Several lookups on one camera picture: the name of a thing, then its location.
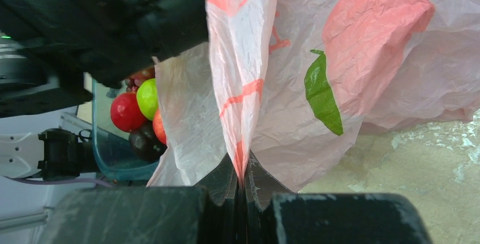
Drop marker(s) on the red apple right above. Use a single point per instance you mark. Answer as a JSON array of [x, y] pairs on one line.
[[158, 127]]

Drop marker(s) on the red apple left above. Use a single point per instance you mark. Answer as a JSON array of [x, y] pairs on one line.
[[125, 113]]

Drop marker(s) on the purple grape bunch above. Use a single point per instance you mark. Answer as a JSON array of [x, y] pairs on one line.
[[136, 80]]

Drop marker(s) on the red apple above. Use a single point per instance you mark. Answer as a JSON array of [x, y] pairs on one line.
[[158, 127], [125, 113]]

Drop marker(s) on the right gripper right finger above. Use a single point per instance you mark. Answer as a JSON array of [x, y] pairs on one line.
[[275, 214]]

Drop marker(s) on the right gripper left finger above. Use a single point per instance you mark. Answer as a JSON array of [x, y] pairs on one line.
[[203, 213]]

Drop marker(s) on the teal plastic container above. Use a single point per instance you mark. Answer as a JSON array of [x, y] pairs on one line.
[[111, 147]]

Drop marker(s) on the aluminium frame rail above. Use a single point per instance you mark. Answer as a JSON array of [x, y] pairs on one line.
[[17, 223]]

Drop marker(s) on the dark plum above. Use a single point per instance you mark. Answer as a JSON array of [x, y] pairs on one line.
[[145, 144]]

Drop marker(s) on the pink plastic bag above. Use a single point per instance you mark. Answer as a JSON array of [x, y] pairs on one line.
[[296, 81]]

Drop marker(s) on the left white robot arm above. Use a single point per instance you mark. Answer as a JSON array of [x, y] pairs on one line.
[[48, 45]]

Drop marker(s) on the green fake pear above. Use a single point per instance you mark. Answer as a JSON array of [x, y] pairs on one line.
[[147, 98]]

